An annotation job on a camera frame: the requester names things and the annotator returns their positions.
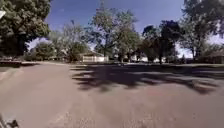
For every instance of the brown low building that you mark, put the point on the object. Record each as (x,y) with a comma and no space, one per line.
(214,57)

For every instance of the shaded grass verge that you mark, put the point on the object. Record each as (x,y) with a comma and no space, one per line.
(186,64)

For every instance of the reddish grey asphalt road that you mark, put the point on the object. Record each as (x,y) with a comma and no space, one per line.
(66,100)

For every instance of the row of trees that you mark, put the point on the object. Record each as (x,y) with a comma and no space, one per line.
(113,30)

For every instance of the large dense green tree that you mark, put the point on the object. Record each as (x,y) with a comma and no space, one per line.
(20,23)

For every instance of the white low house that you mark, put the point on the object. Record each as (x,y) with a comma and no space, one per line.
(93,58)

